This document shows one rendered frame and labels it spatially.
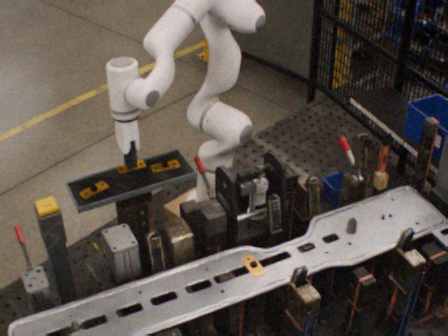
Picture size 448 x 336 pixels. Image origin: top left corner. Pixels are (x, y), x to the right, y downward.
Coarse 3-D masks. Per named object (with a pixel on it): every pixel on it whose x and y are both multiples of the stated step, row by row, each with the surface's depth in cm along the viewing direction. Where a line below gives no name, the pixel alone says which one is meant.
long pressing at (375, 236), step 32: (384, 192) 208; (416, 192) 209; (320, 224) 196; (384, 224) 196; (416, 224) 196; (224, 256) 186; (256, 256) 186; (320, 256) 186; (352, 256) 186; (128, 288) 176; (160, 288) 176; (224, 288) 176; (256, 288) 176; (32, 320) 167; (64, 320) 167; (128, 320) 167; (160, 320) 168
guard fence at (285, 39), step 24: (264, 0) 425; (288, 0) 410; (312, 0) 396; (264, 24) 438; (288, 24) 422; (312, 24) 408; (240, 48) 468; (264, 48) 451; (288, 48) 435; (288, 72) 444
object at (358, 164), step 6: (360, 138) 194; (366, 138) 195; (360, 144) 196; (366, 144) 193; (360, 150) 197; (366, 150) 198; (360, 156) 198; (366, 156) 199; (354, 162) 201; (360, 162) 200; (366, 162) 200; (354, 168) 202; (360, 168) 202; (366, 168) 202; (354, 174) 203; (366, 180) 204
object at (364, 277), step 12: (360, 276) 181; (372, 276) 181; (360, 288) 180; (372, 288) 181; (348, 300) 190; (360, 300) 183; (348, 312) 192; (360, 312) 188; (348, 324) 194; (360, 324) 190
